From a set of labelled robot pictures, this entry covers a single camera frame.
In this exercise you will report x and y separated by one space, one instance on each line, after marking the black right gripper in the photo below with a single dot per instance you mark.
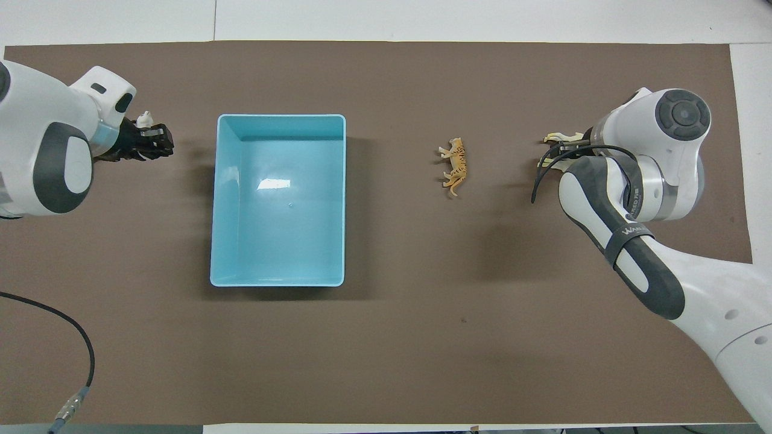
582 147

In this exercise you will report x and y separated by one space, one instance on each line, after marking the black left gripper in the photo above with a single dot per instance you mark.
126 141

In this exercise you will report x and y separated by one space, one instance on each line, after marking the orange striped tiger toy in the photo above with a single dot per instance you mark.
458 163

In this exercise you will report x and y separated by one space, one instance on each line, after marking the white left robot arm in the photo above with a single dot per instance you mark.
36 120

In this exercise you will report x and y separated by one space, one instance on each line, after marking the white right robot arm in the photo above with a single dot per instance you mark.
724 301

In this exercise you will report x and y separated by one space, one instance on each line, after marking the light blue plastic storage box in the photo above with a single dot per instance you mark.
277 241

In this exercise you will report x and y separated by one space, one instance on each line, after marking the brown table mat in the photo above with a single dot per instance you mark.
392 331

